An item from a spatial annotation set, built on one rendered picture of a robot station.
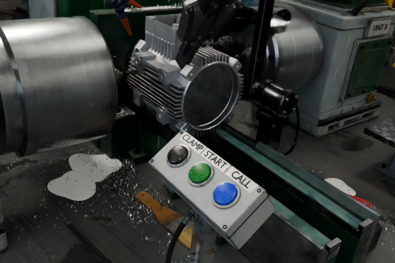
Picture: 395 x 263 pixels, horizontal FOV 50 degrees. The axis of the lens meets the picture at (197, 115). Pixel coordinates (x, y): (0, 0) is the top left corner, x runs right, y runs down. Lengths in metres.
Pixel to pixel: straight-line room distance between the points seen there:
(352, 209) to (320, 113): 0.51
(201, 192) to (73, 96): 0.32
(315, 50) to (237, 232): 0.72
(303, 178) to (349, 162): 0.38
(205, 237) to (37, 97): 0.35
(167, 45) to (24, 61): 0.31
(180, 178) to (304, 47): 0.64
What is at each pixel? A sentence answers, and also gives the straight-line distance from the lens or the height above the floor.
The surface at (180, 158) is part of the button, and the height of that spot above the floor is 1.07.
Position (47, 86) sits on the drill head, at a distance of 0.73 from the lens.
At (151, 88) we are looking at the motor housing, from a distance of 0.91.
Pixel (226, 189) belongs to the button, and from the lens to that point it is 0.51.
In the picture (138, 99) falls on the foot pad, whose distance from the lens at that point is 0.96.
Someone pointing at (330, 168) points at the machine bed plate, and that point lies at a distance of 1.16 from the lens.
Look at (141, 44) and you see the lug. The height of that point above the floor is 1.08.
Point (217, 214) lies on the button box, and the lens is 0.51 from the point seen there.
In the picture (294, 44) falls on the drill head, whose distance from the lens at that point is 1.08.
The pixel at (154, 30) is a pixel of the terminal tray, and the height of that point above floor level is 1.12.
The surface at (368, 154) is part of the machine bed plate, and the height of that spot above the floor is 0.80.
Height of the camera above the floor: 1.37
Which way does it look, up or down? 26 degrees down
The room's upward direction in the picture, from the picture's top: 6 degrees clockwise
